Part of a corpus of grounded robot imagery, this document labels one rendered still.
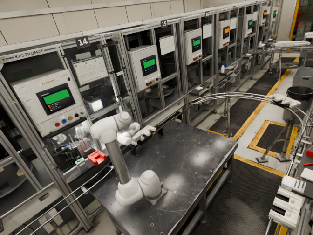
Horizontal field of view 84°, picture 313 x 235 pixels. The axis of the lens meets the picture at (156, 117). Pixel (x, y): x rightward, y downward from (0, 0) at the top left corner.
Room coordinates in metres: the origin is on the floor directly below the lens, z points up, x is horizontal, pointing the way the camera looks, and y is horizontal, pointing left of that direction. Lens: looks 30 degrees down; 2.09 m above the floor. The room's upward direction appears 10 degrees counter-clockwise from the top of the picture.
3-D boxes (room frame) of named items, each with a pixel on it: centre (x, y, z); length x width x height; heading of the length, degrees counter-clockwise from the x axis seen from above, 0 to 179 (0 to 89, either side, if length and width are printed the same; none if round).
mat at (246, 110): (4.49, -3.27, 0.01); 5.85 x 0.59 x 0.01; 132
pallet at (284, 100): (2.02, -1.74, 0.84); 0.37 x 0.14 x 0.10; 10
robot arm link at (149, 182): (1.07, 0.16, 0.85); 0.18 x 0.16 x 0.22; 112
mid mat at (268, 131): (2.27, -1.95, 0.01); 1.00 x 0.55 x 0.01; 132
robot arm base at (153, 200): (1.09, 0.14, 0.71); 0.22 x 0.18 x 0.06; 132
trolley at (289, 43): (4.97, -4.11, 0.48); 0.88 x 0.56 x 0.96; 60
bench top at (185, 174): (1.47, 0.00, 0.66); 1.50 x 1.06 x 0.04; 132
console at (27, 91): (1.51, 0.90, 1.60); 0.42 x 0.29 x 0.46; 132
